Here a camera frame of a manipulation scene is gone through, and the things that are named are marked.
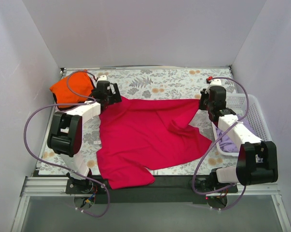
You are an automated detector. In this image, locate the magenta t shirt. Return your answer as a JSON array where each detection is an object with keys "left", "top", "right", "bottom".
[{"left": 97, "top": 98, "right": 211, "bottom": 189}]

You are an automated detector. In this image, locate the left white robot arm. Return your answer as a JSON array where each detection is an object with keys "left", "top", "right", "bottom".
[{"left": 47, "top": 80, "right": 122, "bottom": 193}]

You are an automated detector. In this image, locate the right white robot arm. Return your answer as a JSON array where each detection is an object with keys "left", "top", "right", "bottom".
[{"left": 199, "top": 86, "right": 278, "bottom": 192}]

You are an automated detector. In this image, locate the floral table mat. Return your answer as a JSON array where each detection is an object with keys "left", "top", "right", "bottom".
[{"left": 33, "top": 68, "right": 239, "bottom": 177}]

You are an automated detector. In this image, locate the white plastic basket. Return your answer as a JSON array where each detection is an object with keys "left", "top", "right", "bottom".
[{"left": 212, "top": 93, "right": 272, "bottom": 150}]

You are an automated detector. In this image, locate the folded orange t shirt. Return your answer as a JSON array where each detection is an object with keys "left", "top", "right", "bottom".
[{"left": 49, "top": 70, "right": 97, "bottom": 109}]

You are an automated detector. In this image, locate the lavender t shirt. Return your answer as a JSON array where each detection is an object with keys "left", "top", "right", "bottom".
[{"left": 217, "top": 118, "right": 256, "bottom": 157}]

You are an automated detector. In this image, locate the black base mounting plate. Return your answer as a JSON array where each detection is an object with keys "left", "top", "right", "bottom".
[{"left": 65, "top": 174, "right": 240, "bottom": 206}]

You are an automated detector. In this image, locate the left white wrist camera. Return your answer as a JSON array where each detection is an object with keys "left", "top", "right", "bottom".
[{"left": 97, "top": 75, "right": 108, "bottom": 82}]

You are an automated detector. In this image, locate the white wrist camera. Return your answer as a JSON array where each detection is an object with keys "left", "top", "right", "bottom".
[
  {"left": 205, "top": 76, "right": 222, "bottom": 93},
  {"left": 97, "top": 75, "right": 108, "bottom": 82}
]

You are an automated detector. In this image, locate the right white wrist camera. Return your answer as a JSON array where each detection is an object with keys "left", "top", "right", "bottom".
[{"left": 205, "top": 76, "right": 222, "bottom": 93}]

